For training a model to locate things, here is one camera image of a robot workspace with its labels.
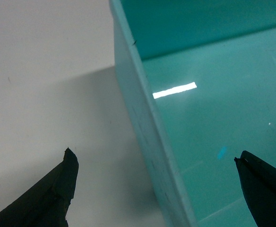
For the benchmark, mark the teal plastic bin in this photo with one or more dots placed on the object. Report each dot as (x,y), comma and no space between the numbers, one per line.
(199,81)

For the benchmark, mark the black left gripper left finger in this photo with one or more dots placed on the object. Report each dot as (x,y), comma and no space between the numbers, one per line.
(47,202)

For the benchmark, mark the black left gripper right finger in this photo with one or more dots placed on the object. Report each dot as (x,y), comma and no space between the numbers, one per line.
(258,184)

